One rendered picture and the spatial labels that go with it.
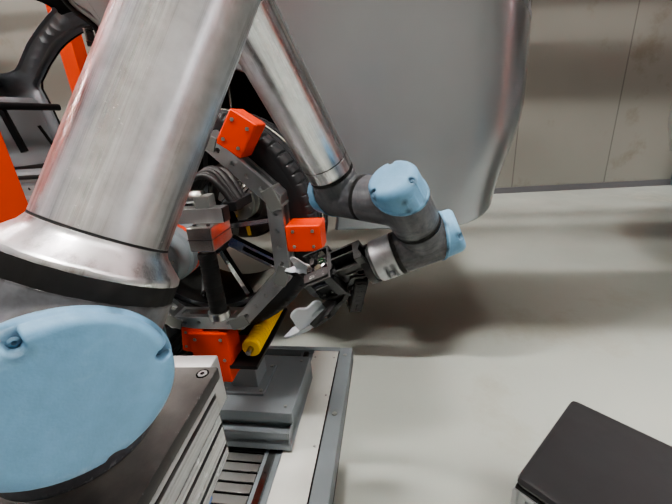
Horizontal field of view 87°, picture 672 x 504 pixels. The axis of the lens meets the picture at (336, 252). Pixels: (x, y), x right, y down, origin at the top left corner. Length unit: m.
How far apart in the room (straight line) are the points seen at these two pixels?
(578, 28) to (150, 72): 5.61
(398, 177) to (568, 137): 5.30
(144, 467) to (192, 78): 0.36
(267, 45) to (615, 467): 1.10
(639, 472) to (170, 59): 1.14
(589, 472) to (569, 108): 5.01
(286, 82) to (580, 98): 5.39
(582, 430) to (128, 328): 1.10
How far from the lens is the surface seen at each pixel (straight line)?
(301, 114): 0.51
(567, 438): 1.15
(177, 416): 0.48
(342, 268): 0.60
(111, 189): 0.25
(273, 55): 0.49
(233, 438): 1.40
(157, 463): 0.44
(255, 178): 0.88
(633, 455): 1.18
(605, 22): 5.90
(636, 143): 6.20
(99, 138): 0.26
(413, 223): 0.51
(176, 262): 0.86
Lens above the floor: 1.12
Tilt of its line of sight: 21 degrees down
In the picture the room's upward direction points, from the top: 4 degrees counter-clockwise
